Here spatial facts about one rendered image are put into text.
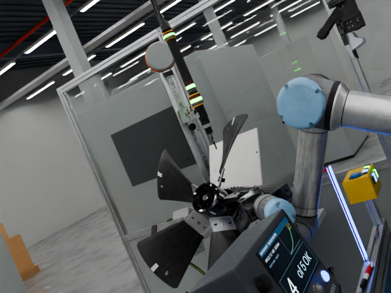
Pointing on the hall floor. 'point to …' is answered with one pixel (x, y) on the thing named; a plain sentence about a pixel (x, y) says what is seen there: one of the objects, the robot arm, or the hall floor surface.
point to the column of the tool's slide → (187, 124)
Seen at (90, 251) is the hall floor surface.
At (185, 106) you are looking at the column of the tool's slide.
